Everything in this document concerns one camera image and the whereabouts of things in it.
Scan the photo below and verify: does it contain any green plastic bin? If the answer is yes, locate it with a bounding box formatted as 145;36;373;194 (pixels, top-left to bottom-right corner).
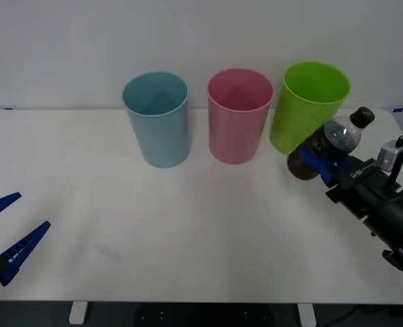
269;61;353;155

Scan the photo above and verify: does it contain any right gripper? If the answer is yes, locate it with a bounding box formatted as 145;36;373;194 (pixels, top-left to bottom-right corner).
297;145;403;221

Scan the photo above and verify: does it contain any pale blue plastic bin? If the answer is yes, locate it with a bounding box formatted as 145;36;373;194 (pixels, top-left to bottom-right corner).
121;70;193;169

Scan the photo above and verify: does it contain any dark drink bottle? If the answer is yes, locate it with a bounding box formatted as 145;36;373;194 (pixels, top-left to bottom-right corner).
287;106;376;181

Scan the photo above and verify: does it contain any white table leg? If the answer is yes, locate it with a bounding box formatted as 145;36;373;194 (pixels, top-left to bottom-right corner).
297;302;317;327
68;302;87;325

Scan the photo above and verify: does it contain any pink plastic bin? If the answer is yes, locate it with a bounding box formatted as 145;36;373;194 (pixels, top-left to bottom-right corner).
207;67;274;166

